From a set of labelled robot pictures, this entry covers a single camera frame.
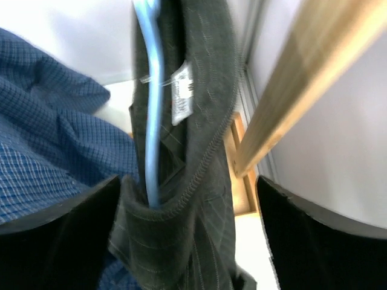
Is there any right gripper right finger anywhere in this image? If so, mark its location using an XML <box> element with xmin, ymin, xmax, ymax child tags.
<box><xmin>256</xmin><ymin>176</ymin><xmax>386</xmax><ymax>289</ymax></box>

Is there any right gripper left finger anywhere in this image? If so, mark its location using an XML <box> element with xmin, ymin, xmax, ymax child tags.
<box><xmin>1</xmin><ymin>176</ymin><xmax>120</xmax><ymax>289</ymax></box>

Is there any black pinstripe shirt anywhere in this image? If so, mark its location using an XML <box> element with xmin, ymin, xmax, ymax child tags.
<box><xmin>109</xmin><ymin>1</ymin><xmax>256</xmax><ymax>289</ymax></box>

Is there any blue wire hanger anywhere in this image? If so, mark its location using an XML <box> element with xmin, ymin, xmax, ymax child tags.
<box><xmin>133</xmin><ymin>0</ymin><xmax>164</xmax><ymax>208</ymax></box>

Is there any blue checked shirt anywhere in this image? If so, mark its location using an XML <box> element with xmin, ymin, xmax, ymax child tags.
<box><xmin>1</xmin><ymin>30</ymin><xmax>138</xmax><ymax>289</ymax></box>

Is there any wooden clothes rack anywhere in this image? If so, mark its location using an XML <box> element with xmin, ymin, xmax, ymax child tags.
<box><xmin>129</xmin><ymin>0</ymin><xmax>387</xmax><ymax>217</ymax></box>

